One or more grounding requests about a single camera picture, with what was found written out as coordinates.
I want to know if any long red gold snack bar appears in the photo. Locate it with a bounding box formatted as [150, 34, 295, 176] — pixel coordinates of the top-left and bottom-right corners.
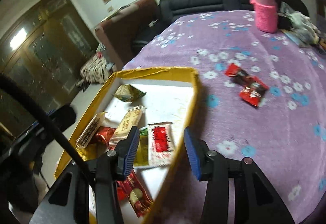
[118, 170, 153, 218]

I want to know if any dark red snack packet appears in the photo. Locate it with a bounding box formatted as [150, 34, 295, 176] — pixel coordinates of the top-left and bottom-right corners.
[92, 126, 116, 145]

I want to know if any yellow brown biscuit packet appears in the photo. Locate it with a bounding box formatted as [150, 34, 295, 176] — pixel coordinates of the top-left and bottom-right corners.
[76, 112, 106, 149]

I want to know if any green yellow snack packet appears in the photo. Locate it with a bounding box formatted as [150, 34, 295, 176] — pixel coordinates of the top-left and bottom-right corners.
[134, 127, 149, 168]

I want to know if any beige cracker packet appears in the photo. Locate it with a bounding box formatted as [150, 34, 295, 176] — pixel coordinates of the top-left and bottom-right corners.
[108, 105, 146, 149]

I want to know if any red white snack packet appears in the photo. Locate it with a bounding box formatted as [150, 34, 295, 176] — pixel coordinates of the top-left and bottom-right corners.
[147, 122, 175, 167]

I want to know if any small green yellow packet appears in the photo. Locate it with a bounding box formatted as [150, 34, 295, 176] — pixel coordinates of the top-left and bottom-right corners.
[113, 84, 146, 102]

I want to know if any red black candy packet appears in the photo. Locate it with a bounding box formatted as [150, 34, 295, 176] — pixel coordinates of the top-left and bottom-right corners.
[225, 63, 252, 86]

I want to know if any purple floral tablecloth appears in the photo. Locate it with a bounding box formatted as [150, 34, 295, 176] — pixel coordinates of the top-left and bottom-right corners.
[124, 10, 325, 223]

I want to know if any yellow cardboard tray box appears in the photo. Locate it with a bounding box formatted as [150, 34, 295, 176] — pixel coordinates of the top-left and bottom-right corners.
[69, 67, 201, 223]

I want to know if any dark wooden cabinet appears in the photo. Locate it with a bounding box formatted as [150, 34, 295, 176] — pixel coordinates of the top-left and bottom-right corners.
[1, 0, 98, 112]

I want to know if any clear bag of items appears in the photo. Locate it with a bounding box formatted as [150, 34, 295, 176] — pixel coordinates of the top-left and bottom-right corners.
[277, 2, 322, 48]

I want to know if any brown leather armchair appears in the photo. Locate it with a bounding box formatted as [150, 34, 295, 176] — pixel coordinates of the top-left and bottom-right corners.
[95, 0, 159, 70]

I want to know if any pink knitted thermos bottle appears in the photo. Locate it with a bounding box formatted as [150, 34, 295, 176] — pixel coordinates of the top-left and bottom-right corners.
[250, 0, 278, 33]

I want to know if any black leather sofa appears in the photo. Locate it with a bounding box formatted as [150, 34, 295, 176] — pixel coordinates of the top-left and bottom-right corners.
[131, 0, 310, 55]

